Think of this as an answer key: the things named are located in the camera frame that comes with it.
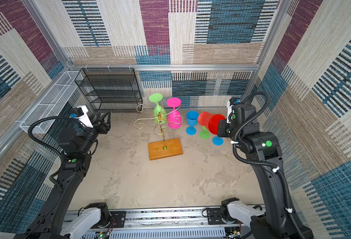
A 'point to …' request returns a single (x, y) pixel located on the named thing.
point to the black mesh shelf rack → (115, 89)
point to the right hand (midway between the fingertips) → (223, 126)
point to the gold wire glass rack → (159, 129)
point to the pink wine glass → (174, 119)
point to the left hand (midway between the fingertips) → (104, 109)
